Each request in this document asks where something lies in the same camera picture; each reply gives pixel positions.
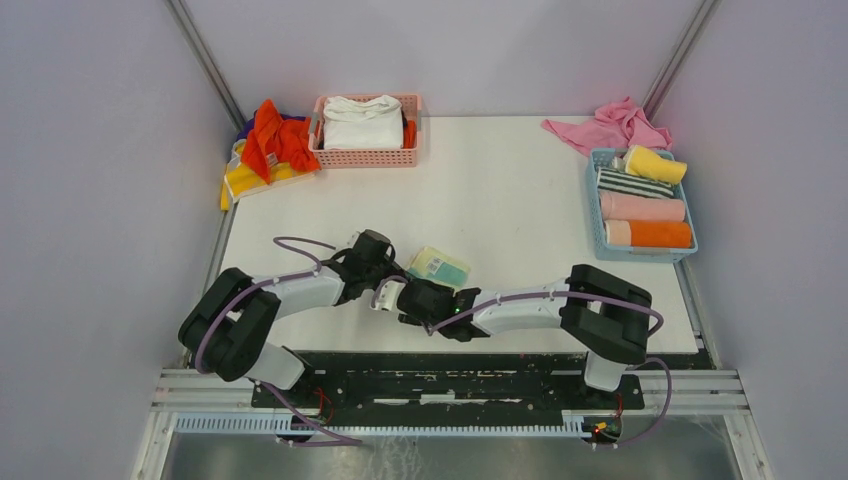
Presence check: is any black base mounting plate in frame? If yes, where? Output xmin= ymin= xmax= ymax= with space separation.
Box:
xmin=282 ymin=351 xmax=645 ymax=427

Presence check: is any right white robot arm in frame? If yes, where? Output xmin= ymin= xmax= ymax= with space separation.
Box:
xmin=372 ymin=264 xmax=664 ymax=408

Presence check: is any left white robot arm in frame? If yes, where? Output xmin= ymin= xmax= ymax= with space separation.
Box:
xmin=177 ymin=229 xmax=410 ymax=407

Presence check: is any yellow green teal towel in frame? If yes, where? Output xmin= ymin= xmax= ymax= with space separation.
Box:
xmin=406 ymin=246 xmax=471 ymax=290

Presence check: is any rolled yellow towel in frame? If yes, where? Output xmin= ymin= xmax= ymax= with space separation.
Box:
xmin=623 ymin=145 xmax=688 ymax=185

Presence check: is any white folded cloth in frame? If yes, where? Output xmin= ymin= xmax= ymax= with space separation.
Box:
xmin=323 ymin=95 xmax=404 ymax=150

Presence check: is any aluminium corner rail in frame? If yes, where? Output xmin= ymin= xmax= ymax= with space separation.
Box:
xmin=642 ymin=0 xmax=722 ymax=120
xmin=164 ymin=0 xmax=246 ymax=130

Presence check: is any rolled pink towel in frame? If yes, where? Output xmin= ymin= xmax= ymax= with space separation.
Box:
xmin=599 ymin=190 xmax=686 ymax=222

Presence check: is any white slotted cable duct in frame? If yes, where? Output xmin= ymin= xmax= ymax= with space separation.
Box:
xmin=173 ymin=413 xmax=598 ymax=439

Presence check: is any orange cloth in pink basket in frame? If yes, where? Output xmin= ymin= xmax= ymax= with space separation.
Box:
xmin=402 ymin=119 xmax=417 ymax=149

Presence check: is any aluminium corner rail left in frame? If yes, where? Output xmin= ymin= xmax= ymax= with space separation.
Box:
xmin=164 ymin=0 xmax=246 ymax=130

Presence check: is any blue perforated basket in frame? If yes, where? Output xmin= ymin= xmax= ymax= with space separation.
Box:
xmin=584 ymin=148 xmax=699 ymax=263

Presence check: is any pink perforated basket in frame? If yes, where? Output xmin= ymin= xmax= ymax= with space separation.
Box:
xmin=309 ymin=93 xmax=422 ymax=169

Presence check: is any rolled striped towel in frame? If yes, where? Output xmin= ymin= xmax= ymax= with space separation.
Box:
xmin=596 ymin=167 xmax=675 ymax=199

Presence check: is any orange red towel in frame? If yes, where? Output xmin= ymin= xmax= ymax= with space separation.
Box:
xmin=241 ymin=99 xmax=321 ymax=184

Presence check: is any pink crumpled towel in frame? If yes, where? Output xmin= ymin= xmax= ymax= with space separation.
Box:
xmin=541 ymin=97 xmax=673 ymax=156

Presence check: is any aluminium corner rail right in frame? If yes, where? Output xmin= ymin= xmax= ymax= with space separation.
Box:
xmin=642 ymin=0 xmax=722 ymax=120

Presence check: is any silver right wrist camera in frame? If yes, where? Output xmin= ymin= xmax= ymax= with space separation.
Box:
xmin=370 ymin=280 xmax=407 ymax=312

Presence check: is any rolled orange towel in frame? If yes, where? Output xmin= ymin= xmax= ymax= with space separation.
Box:
xmin=603 ymin=220 xmax=693 ymax=249

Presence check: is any purple cloth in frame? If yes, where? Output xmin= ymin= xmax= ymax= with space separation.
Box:
xmin=236 ymin=114 xmax=309 ymax=141

